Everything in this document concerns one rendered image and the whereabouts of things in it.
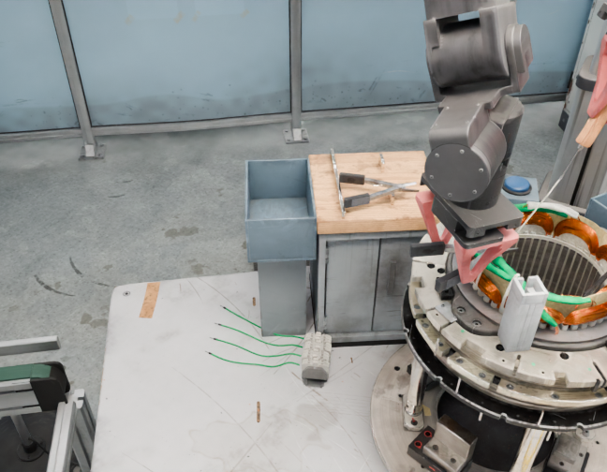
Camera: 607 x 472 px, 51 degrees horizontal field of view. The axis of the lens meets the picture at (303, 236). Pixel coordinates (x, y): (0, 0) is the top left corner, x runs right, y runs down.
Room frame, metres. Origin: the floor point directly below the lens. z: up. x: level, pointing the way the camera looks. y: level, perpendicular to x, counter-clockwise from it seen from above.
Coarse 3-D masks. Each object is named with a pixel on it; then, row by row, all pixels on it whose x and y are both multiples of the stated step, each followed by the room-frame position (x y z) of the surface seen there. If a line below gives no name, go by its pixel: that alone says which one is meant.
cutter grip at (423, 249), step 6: (414, 246) 0.56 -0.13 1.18; (420, 246) 0.56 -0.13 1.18; (426, 246) 0.56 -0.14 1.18; (432, 246) 0.56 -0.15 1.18; (438, 246) 0.56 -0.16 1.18; (444, 246) 0.56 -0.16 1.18; (414, 252) 0.56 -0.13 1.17; (420, 252) 0.56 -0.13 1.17; (426, 252) 0.56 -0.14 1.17; (432, 252) 0.56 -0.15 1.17; (438, 252) 0.56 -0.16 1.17
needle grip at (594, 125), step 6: (606, 108) 0.59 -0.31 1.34; (600, 114) 0.59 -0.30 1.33; (606, 114) 0.59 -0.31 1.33; (588, 120) 0.59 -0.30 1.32; (594, 120) 0.59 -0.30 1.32; (600, 120) 0.59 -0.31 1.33; (606, 120) 0.59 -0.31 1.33; (588, 126) 0.59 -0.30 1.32; (594, 126) 0.58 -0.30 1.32; (600, 126) 0.58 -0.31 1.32; (582, 132) 0.59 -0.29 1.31; (588, 132) 0.59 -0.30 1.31; (594, 132) 0.58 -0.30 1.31; (582, 138) 0.59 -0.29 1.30; (588, 138) 0.58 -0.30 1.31; (594, 138) 0.58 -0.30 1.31; (582, 144) 0.58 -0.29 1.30; (588, 144) 0.58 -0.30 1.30
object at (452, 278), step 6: (456, 270) 0.52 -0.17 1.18; (444, 276) 0.51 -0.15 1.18; (450, 276) 0.51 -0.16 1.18; (456, 276) 0.51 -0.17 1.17; (438, 282) 0.50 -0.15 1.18; (444, 282) 0.50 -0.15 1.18; (450, 282) 0.51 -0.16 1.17; (456, 282) 0.51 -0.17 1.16; (438, 288) 0.50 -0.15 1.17; (444, 288) 0.50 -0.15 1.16
